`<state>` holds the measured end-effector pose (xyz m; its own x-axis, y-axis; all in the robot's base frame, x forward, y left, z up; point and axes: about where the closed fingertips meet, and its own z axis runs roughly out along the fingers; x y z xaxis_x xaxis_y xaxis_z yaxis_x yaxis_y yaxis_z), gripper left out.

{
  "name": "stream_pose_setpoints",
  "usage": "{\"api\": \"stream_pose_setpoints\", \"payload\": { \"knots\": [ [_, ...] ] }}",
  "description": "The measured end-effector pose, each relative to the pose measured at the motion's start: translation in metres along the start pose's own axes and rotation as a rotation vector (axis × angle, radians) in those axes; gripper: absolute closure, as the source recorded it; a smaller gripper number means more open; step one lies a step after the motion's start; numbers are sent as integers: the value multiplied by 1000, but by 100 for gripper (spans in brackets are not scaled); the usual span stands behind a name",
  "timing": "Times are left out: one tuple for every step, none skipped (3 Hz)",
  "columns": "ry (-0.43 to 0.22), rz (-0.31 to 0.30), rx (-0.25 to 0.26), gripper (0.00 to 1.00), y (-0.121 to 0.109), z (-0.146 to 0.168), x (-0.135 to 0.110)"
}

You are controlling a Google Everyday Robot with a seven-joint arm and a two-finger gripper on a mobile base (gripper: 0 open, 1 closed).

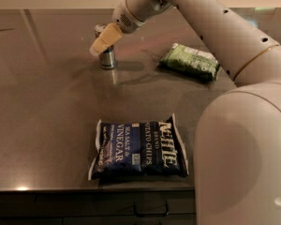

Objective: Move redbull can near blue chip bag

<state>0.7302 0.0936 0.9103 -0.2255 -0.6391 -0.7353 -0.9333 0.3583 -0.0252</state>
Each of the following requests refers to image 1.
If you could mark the black drawer handle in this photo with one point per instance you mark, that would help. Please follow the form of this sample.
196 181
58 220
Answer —
151 210

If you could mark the blue kettle chip bag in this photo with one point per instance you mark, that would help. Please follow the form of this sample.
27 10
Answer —
137 149

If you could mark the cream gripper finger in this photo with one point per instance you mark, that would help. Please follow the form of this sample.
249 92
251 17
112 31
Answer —
108 37

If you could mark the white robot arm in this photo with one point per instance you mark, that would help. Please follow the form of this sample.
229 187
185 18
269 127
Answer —
237 147

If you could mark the green chip bag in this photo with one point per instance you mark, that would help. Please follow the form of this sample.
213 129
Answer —
191 62

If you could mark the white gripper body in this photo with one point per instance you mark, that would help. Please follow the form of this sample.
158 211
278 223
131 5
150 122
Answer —
124 18

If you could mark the redbull can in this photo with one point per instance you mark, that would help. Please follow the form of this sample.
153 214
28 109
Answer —
107 58

